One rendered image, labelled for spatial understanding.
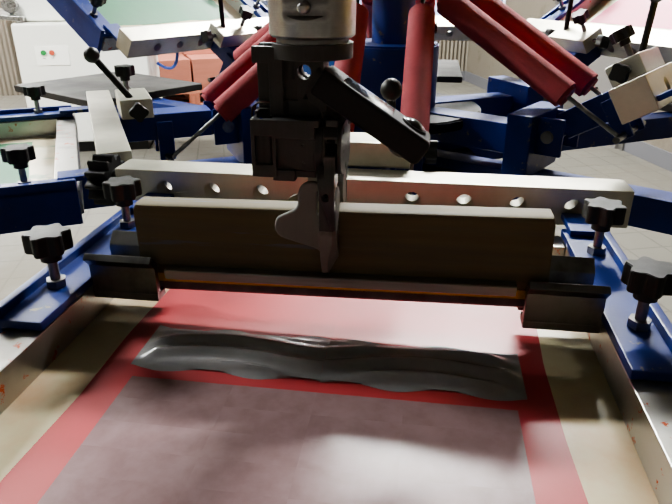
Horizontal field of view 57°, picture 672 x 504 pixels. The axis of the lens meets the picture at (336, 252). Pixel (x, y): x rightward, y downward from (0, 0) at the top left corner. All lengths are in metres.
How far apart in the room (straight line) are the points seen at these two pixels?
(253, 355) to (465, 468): 0.22
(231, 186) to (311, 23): 0.37
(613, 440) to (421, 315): 0.23
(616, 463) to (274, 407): 0.27
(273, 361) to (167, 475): 0.15
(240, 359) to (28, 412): 0.18
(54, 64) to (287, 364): 4.65
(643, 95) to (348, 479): 0.65
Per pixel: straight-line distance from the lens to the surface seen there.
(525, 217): 0.59
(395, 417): 0.53
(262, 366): 0.58
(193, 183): 0.87
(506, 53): 1.19
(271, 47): 0.56
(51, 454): 0.54
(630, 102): 0.93
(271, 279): 0.61
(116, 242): 0.72
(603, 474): 0.52
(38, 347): 0.62
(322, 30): 0.53
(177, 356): 0.61
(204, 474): 0.49
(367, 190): 0.82
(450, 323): 0.66
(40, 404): 0.59
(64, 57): 5.10
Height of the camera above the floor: 1.29
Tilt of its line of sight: 24 degrees down
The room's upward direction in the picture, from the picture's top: straight up
